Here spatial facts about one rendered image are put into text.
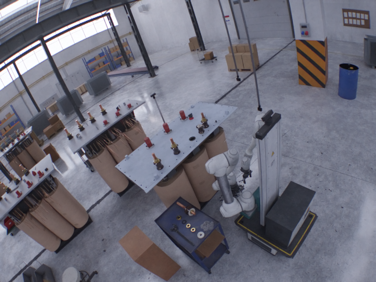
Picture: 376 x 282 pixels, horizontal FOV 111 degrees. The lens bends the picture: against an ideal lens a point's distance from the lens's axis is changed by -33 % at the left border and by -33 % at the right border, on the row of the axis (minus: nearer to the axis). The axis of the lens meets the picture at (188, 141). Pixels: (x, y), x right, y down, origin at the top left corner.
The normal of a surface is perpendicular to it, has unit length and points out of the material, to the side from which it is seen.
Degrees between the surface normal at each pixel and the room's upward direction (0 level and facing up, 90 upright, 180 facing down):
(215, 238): 26
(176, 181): 90
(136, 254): 0
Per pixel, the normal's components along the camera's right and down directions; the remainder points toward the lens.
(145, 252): 0.70, 0.23
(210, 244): 0.04, -0.59
